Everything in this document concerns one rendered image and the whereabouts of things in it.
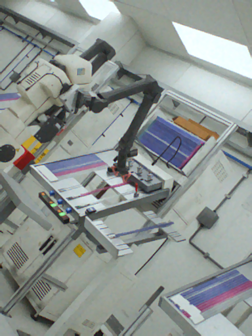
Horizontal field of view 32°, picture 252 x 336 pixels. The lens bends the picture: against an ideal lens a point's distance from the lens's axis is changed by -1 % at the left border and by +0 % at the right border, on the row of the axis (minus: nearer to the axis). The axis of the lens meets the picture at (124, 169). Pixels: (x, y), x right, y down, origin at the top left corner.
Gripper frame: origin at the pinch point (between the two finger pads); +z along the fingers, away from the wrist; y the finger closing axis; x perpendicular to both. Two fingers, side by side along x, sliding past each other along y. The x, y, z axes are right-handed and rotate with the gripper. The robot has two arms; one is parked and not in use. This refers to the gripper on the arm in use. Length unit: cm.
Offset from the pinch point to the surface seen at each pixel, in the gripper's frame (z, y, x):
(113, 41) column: -1, 310, -199
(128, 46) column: 8, 311, -226
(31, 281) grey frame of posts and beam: 45, -14, 68
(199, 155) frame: -8, -10, -59
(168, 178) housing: 6.2, -6.3, -36.2
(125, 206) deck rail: 15.4, -9.6, 1.1
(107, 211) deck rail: 15.1, -9.9, 14.8
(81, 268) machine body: 54, -10, 32
